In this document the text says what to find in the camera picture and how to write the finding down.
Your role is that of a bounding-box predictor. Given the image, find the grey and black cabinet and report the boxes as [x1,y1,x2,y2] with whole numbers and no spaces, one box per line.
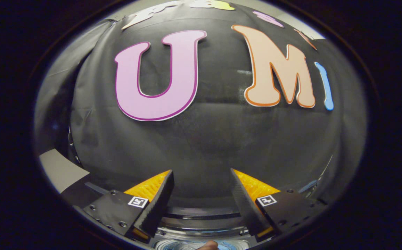
[39,149,118,205]

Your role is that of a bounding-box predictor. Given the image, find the dark washing machine lid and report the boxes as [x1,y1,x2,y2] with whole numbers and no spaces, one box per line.
[159,205,248,230]

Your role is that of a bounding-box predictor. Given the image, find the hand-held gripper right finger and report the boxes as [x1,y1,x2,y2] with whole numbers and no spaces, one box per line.
[230,168,326,243]

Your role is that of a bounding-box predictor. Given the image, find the backdrop support stand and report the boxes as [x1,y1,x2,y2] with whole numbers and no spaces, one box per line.
[298,155,333,195]

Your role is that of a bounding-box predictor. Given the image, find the dark grey washing machine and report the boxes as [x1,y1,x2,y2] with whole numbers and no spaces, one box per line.
[154,226,257,250]

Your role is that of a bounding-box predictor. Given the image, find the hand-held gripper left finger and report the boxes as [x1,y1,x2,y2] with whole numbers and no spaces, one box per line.
[73,169,175,243]

